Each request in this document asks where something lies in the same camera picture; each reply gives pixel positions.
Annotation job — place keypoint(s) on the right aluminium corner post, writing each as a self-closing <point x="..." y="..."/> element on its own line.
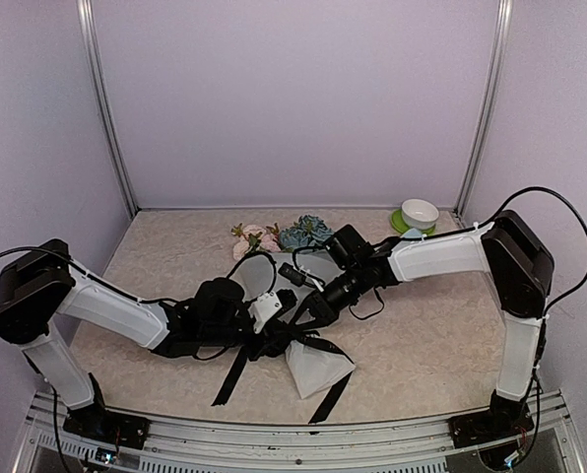
<point x="496" y="61"/>

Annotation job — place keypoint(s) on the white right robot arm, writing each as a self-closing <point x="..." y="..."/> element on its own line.
<point x="504" y="247"/>

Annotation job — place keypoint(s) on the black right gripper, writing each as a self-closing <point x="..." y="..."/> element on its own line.
<point x="321" y="310"/>

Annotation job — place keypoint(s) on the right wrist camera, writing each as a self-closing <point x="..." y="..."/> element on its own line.
<point x="301" y="283"/>

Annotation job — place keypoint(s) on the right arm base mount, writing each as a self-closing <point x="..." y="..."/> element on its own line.
<point x="503" y="418"/>

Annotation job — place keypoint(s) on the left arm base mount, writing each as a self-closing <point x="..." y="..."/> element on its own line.
<point x="96" y="422"/>

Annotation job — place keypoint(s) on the left aluminium corner post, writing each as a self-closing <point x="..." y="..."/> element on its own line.
<point x="86" y="16"/>

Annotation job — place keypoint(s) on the blue fake hydrangea stem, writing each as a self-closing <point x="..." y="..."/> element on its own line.
<point x="306" y="231"/>

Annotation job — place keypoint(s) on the white ceramic bowl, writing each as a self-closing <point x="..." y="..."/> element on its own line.
<point x="419" y="214"/>

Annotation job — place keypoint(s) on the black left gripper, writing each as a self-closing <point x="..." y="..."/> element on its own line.
<point x="268" y="338"/>

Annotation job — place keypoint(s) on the pink fake rose stem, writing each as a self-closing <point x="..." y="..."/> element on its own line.
<point x="250" y="238"/>
<point x="273" y="235"/>

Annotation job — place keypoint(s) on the green round saucer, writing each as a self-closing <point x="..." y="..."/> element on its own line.
<point x="399" y="224"/>

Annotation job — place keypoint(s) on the aluminium front rail frame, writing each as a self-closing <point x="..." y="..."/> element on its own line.
<point x="176" y="444"/>

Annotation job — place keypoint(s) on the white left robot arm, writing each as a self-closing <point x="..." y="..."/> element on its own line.
<point x="45" y="280"/>

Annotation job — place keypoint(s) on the aluminium corner post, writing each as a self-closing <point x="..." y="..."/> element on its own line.
<point x="86" y="16"/>
<point x="496" y="61"/>

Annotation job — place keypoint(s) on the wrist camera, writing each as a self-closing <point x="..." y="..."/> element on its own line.
<point x="269" y="305"/>
<point x="301" y="283"/>

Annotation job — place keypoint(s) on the light blue ceramic mug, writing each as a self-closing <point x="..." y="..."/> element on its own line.
<point x="412" y="234"/>

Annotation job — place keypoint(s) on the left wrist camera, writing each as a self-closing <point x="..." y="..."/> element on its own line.
<point x="269" y="305"/>

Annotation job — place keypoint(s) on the white wrapping paper sheet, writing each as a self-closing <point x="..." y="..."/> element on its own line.
<point x="312" y="370"/>

